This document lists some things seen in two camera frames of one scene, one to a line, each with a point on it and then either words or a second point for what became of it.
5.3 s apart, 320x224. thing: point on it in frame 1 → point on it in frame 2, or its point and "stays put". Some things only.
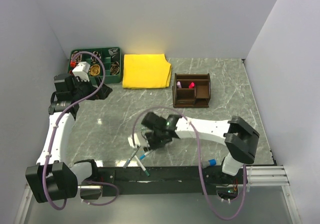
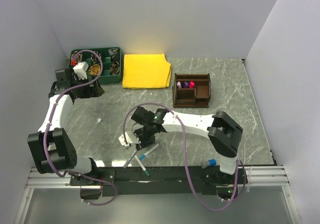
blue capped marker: x=143 y=155 stays put
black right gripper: x=152 y=145 → x=143 y=143
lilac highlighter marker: x=178 y=84 stays put
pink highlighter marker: x=191 y=86 stays put
